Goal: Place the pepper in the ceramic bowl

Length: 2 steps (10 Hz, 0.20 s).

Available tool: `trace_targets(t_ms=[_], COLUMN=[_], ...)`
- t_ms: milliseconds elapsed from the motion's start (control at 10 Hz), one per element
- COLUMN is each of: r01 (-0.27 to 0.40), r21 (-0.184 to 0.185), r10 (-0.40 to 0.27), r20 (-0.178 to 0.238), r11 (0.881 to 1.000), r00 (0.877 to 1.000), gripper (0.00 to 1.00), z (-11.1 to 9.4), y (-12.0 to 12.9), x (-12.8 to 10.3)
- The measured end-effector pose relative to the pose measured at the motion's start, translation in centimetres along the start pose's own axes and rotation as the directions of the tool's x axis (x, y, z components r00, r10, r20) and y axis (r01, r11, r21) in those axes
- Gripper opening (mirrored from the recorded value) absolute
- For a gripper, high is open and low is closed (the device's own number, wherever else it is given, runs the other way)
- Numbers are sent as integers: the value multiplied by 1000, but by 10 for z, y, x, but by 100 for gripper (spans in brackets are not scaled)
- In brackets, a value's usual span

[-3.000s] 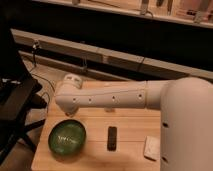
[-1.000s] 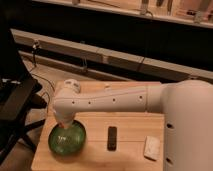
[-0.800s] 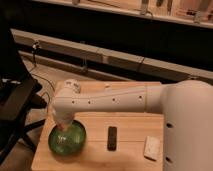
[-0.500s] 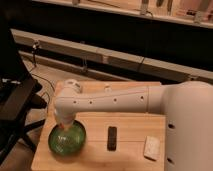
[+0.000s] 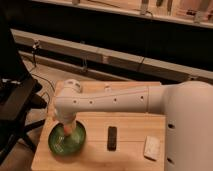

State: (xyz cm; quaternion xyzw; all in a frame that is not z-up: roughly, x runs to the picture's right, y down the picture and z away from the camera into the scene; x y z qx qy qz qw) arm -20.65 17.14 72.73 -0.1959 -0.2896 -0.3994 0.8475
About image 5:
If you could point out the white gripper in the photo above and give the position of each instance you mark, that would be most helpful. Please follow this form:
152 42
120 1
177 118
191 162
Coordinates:
67 119

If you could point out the orange pepper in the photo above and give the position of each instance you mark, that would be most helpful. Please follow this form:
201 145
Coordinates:
67 129

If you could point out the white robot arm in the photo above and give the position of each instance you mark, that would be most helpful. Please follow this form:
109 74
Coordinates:
187 106

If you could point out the green ceramic bowl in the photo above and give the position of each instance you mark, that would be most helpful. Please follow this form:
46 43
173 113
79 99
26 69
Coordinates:
61 144

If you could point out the black remote control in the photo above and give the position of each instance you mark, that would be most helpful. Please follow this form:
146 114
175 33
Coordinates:
112 138

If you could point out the black chair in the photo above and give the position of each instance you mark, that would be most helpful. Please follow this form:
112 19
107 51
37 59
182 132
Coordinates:
18 94

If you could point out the wooden table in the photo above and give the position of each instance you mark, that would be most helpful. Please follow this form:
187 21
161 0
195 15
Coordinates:
132 130

